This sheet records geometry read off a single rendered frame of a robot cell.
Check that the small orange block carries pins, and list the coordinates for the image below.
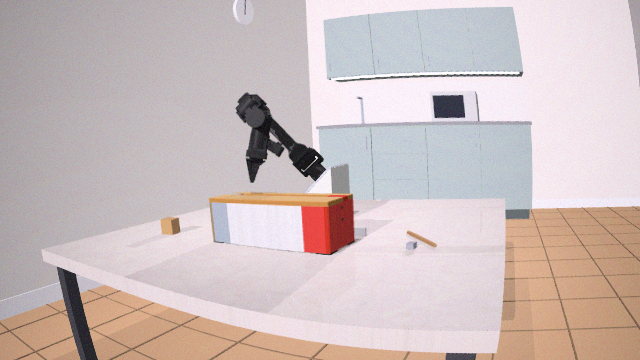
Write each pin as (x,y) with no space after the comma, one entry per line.
(170,226)

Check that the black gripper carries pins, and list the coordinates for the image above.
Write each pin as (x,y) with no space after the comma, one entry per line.
(255,152)

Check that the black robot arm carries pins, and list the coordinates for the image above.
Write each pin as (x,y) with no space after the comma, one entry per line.
(253,110)

